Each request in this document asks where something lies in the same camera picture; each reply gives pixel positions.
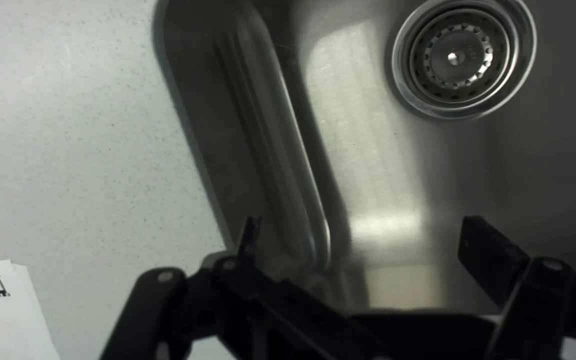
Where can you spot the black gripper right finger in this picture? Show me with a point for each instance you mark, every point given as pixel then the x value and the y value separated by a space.
pixel 549 313

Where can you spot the white paper with black markers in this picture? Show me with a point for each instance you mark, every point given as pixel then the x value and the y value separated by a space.
pixel 5 321

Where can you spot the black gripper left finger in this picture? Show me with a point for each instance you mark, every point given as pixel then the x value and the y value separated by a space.
pixel 155 313

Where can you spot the stainless steel sink basin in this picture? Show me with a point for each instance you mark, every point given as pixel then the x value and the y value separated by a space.
pixel 369 166

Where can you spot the round metal drain strainer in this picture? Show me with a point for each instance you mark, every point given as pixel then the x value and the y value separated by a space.
pixel 461 56

